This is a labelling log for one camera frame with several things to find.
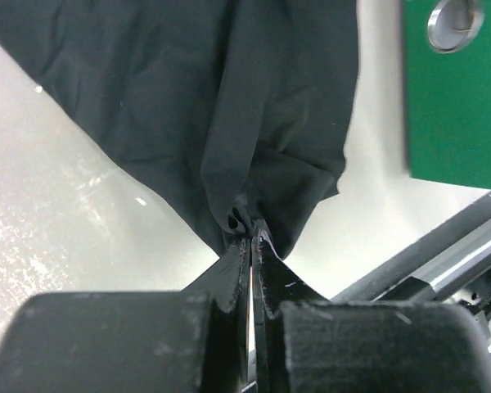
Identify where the black underwear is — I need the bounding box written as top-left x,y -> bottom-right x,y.
0,1 -> 358,257

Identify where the green binder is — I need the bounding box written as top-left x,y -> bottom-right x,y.
402,1 -> 491,189

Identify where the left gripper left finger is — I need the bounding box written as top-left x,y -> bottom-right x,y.
178,241 -> 250,392

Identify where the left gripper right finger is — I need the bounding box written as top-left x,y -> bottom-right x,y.
251,229 -> 327,392

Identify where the aluminium frame rail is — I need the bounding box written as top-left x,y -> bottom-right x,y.
332,191 -> 491,302

